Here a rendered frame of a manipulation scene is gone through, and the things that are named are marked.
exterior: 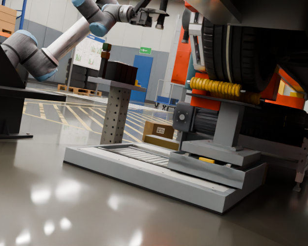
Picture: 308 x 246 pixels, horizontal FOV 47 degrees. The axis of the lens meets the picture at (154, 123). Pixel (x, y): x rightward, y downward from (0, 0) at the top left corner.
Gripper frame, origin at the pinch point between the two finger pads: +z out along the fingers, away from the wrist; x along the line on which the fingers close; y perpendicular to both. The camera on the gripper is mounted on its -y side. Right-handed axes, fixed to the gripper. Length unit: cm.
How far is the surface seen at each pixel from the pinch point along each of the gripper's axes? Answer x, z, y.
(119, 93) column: -30, -38, 45
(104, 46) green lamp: -10.3, -41.0, 19.0
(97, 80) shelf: -11, -42, 39
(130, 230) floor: 67, 38, 83
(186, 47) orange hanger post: -60, -12, 6
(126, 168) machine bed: 23, 8, 76
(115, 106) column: -30, -39, 53
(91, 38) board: -723, -626, -91
